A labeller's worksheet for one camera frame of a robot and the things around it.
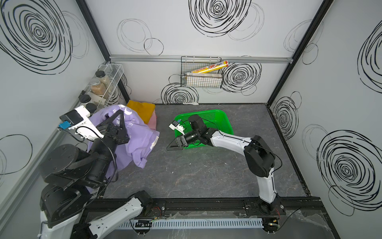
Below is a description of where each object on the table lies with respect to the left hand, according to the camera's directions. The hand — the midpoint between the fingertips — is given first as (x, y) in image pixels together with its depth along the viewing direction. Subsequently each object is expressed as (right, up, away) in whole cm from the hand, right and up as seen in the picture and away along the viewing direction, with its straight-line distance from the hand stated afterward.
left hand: (123, 111), depth 44 cm
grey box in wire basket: (+26, +20, +43) cm, 54 cm away
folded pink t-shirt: (-8, -6, +61) cm, 62 cm away
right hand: (+9, -17, +30) cm, 36 cm away
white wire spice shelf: (-31, +28, +52) cm, 67 cm away
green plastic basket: (+35, -3, +69) cm, 77 cm away
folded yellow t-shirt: (-14, +4, +63) cm, 64 cm away
